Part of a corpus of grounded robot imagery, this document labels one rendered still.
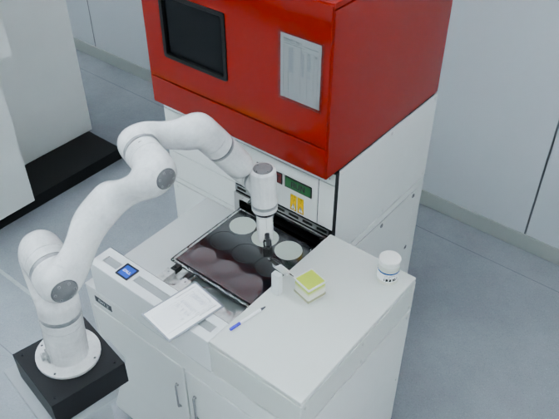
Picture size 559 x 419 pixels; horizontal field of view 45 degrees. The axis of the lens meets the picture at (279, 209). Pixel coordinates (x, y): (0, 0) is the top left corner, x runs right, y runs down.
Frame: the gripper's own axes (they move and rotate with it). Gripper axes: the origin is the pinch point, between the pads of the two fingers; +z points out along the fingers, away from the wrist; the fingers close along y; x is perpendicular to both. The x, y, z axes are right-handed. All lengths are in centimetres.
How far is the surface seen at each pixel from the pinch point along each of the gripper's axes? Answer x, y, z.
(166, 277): -34.4, 0.9, 9.4
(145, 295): -40.4, 13.7, 4.2
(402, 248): 64, -50, 56
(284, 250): 7.0, -8.5, 11.2
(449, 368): 83, -18, 103
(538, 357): 126, -19, 104
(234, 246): -10.8, -12.7, 10.7
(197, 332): -24.2, 31.1, 4.7
